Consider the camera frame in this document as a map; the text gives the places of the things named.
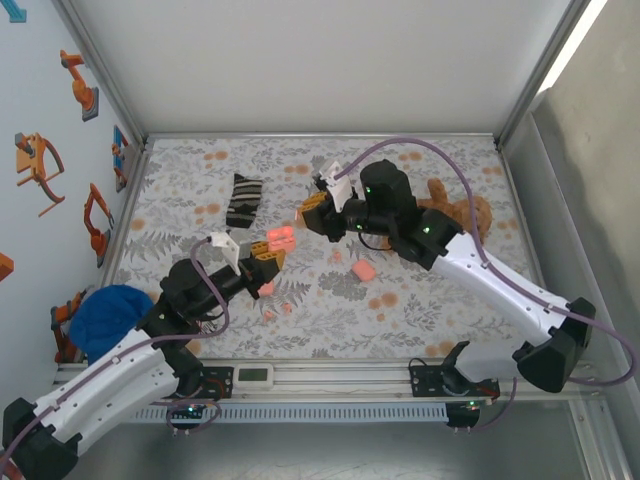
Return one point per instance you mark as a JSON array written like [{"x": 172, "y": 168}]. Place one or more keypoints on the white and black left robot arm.
[{"x": 110, "y": 390}]

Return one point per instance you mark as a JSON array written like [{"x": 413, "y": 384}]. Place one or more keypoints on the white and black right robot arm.
[{"x": 500, "y": 285}]

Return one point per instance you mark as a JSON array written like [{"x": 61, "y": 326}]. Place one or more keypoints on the black grey striped sock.
[{"x": 245, "y": 192}]

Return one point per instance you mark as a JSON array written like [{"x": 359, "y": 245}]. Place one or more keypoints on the floral patterned table mat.
[{"x": 350, "y": 150}]

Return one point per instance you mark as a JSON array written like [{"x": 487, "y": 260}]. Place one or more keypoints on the blue cap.
[{"x": 105, "y": 320}]

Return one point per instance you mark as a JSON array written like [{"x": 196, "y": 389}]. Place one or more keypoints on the brown teddy bear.
[{"x": 480, "y": 212}]

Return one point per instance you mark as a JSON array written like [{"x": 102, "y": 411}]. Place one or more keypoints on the white digital timer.
[{"x": 255, "y": 375}]

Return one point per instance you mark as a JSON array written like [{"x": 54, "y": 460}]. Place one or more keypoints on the black controller board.
[
  {"x": 467, "y": 407},
  {"x": 190, "y": 410}
]

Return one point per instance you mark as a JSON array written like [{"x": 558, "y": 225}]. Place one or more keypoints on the aluminium frame crossbar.
[{"x": 320, "y": 135}]

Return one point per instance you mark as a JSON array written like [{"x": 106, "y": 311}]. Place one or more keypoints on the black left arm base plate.
[{"x": 220, "y": 382}]

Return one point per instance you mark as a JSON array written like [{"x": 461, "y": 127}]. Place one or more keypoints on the aluminium mounting rail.
[{"x": 340, "y": 380}]

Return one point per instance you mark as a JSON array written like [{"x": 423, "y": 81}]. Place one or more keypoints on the blue orange wall sticker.
[{"x": 120, "y": 155}]

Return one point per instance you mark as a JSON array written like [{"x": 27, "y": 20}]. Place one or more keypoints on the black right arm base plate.
[{"x": 425, "y": 382}]

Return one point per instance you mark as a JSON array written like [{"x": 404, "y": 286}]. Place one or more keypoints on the orange block wall sticker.
[{"x": 5, "y": 267}]

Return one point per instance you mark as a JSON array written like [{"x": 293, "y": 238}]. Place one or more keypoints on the aluminium frame post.
[
  {"x": 105, "y": 75},
  {"x": 542, "y": 75}
]

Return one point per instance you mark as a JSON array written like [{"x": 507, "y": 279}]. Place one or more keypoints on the orange claw wall sticker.
[{"x": 32, "y": 160}]

